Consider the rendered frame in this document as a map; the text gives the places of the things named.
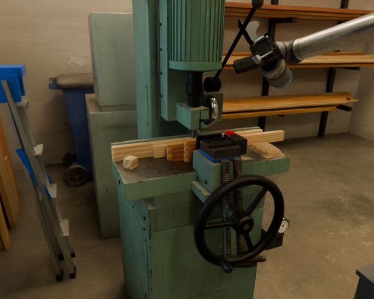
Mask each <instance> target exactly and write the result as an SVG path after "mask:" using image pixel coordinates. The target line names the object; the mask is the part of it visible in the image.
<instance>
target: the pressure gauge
mask: <svg viewBox="0 0 374 299"><path fill-rule="evenodd" d="M284 223H285V224H284ZM282 225H283V227H282ZM289 226H290V221H289V219H287V218H286V217H285V216H283V221H282V223H281V226H280V229H279V231H278V233H280V234H281V233H284V232H285V231H287V229H288V228H289ZM278 233H277V234H278Z"/></svg>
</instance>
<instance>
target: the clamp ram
mask: <svg viewBox="0 0 374 299"><path fill-rule="evenodd" d="M204 138H205V139H214V138H222V134H221V133H215V134H209V135H200V136H196V150H198V149H200V140H204Z"/></svg>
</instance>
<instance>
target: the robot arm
mask: <svg viewBox="0 0 374 299"><path fill-rule="evenodd" d="M258 27H259V22H258V21H253V22H250V23H249V24H248V25H247V27H246V29H245V30H244V32H243V35H244V37H245V39H246V41H247V42H248V43H249V45H250V46H249V48H250V51H251V53H252V56H248V57H245V58H241V59H237V60H234V62H233V67H234V70H235V72H236V73H237V74H241V73H243V72H248V71H251V70H254V69H258V68H259V70H260V72H261V73H262V74H263V76H264V77H265V78H266V79H267V81H268V82H269V83H270V85H271V86H272V87H274V88H277V89H281V88H284V87H286V86H288V85H289V84H290V82H291V80H292V72H291V70H290V69H289V68H288V66H287V63H289V64H296V63H300V62H301V61H302V60H305V59H307V58H311V57H314V56H318V55H322V54H325V53H329V52H333V51H336V50H340V49H344V48H347V47H351V46H355V45H358V44H362V43H366V42H370V41H373V40H374V12H373V13H370V14H367V15H364V16H362V17H359V18H355V19H353V20H350V21H347V22H344V23H342V24H339V25H336V26H333V27H330V28H327V29H325V30H322V31H319V32H316V33H313V34H310V35H308V36H305V37H302V38H298V39H294V40H292V41H289V42H277V41H275V39H274V38H273V36H272V34H271V32H270V31H268V32H267V33H265V34H264V36H262V37H260V38H258V39H257V37H258V36H257V34H256V29H257V28H258ZM249 34H250V35H251V36H250V35H249ZM269 34H270V35H271V36H267V35H269ZM251 37H252V38H251ZM254 40H255V41H254Z"/></svg>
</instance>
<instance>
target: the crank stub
mask: <svg viewBox="0 0 374 299"><path fill-rule="evenodd" d="M217 259H218V261H219V263H220V265H221V267H222V268H223V270H224V271H225V273H231V272H232V270H233V267H232V265H231V264H230V262H229V261H228V260H227V259H226V258H224V257H223V256H222V255H219V256H218V257H217Z"/></svg>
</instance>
